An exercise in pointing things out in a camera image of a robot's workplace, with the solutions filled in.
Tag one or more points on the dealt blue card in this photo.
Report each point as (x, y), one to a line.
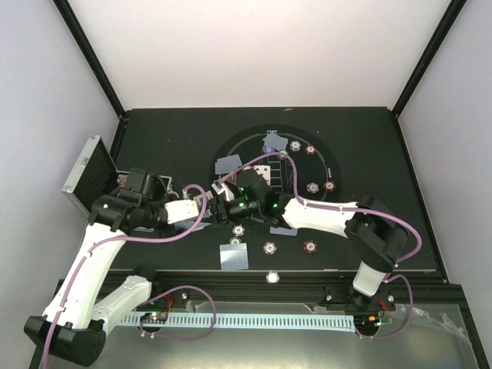
(234, 257)
(281, 146)
(224, 167)
(290, 232)

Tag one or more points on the red chip mat top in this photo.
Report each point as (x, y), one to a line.
(310, 150)

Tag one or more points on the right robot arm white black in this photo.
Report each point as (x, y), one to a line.
(378, 237)

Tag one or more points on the red chip mat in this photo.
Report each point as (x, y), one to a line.
(310, 150)
(329, 186)

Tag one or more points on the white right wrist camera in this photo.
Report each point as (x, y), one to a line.
(220, 188)

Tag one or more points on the blue poker chip stack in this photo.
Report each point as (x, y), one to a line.
(269, 248)

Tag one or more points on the round black poker mat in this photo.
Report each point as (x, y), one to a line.
(318, 168)

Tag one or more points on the aluminium poker chip case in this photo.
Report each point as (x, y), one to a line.
(96, 180)

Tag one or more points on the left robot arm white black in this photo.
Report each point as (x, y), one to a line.
(76, 325)

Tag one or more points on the dealt blue card top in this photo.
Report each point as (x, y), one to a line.
(281, 146)

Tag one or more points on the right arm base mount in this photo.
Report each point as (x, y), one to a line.
(369, 313)

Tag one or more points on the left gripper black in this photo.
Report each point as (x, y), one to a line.
(169, 232)

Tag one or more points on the red poker chip stack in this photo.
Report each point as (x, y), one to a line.
(310, 247)

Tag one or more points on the white slotted cable duct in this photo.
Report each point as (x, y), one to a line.
(309, 322)

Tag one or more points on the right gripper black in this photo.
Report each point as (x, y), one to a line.
(219, 206)

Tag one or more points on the white chip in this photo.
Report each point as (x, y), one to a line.
(272, 277)

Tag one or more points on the blue playing card deck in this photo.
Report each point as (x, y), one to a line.
(185, 225)

